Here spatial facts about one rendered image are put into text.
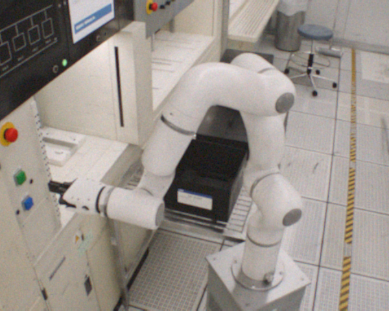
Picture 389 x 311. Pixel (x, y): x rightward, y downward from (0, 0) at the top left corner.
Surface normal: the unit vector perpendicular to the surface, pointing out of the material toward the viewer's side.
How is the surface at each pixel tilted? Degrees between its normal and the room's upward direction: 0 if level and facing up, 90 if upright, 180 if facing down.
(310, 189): 0
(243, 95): 83
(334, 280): 0
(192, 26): 90
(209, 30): 90
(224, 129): 0
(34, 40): 90
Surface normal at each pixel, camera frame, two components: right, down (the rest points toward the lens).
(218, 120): 0.02, -0.81
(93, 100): -0.30, 0.55
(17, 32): 0.95, 0.19
